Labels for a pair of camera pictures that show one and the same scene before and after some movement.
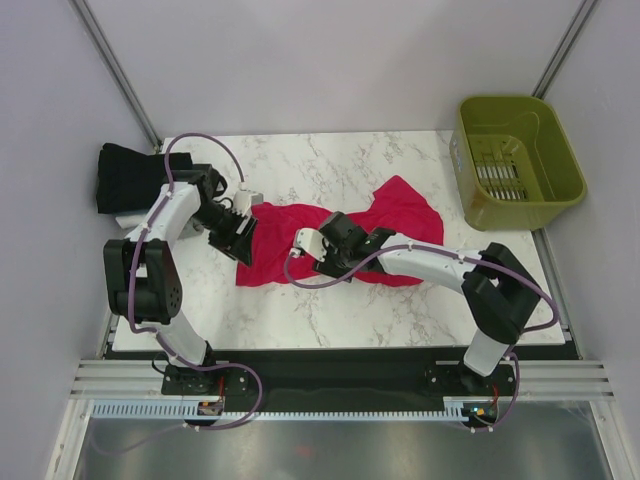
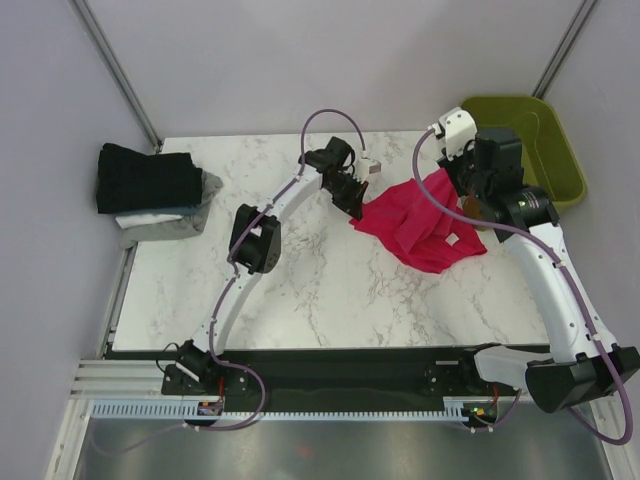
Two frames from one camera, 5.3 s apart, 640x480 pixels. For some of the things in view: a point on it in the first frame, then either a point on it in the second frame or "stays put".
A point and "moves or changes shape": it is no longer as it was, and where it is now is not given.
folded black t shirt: x=128 y=180 stays put
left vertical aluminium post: x=91 y=24 stays put
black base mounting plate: x=327 y=375 stays put
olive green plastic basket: x=516 y=164 stays put
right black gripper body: x=336 y=262 to x=465 y=179
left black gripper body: x=223 y=226 to x=344 y=190
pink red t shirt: x=268 y=240 moves or changes shape
